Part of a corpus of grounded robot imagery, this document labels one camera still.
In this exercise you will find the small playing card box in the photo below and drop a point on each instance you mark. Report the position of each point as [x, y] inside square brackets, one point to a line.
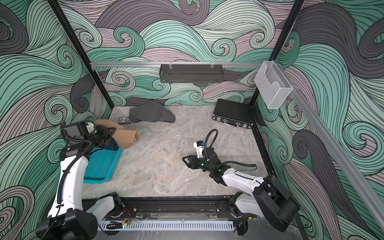
[124, 121]

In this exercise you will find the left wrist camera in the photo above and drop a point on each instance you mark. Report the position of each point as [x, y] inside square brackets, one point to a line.
[77, 130]

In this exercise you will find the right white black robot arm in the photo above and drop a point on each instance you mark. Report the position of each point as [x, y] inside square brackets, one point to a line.
[257, 196]

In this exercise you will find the black hard case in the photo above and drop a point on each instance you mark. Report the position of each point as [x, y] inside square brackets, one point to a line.
[234, 114]

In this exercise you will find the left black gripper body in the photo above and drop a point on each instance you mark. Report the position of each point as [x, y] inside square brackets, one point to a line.
[101, 137]

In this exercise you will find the teal plastic basket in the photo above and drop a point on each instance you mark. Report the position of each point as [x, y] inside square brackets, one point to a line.
[102, 165]

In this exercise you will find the clear plastic wall bin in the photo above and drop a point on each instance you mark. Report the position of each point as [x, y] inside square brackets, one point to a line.
[273, 84]

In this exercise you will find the white slotted cable duct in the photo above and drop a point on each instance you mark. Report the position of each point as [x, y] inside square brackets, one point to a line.
[183, 225]

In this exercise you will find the black right corner post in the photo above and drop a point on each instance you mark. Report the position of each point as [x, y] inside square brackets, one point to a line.
[288, 25]

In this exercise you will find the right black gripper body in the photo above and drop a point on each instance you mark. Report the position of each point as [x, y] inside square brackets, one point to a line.
[201, 163]

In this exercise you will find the black perforated wall shelf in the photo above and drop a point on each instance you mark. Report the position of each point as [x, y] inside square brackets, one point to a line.
[191, 74]

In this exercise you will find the black left corner post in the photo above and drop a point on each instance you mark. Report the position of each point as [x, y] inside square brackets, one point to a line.
[55, 6]

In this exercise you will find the aluminium back rail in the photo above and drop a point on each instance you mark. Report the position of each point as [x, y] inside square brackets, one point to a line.
[110, 64]

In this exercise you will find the black corner post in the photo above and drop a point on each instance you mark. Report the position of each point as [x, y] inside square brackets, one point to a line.
[288, 25]
[55, 6]

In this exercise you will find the tan brown skirt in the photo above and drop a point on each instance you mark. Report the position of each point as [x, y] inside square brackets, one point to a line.
[124, 138]

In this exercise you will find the grey dotted skirt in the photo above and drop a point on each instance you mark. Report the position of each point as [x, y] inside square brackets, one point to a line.
[151, 112]

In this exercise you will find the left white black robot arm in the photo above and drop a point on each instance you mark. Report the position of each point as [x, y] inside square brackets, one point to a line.
[67, 219]

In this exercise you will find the blue denim skirt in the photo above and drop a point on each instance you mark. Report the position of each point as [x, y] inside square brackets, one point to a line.
[112, 146]

